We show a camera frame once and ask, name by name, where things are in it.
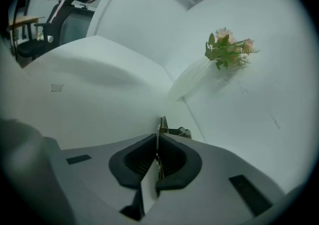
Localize artificial pink flower bouquet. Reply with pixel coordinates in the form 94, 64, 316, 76
204, 27, 261, 71

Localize wooden desk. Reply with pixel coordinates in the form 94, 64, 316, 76
8, 15, 46, 41

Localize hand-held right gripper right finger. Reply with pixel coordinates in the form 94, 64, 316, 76
146, 132, 288, 225

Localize white ribbed vase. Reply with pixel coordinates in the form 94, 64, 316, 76
168, 57, 218, 102

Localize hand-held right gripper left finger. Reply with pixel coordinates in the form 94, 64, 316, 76
44, 133, 159, 225

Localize black office chair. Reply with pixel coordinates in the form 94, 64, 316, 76
16, 2, 76, 58

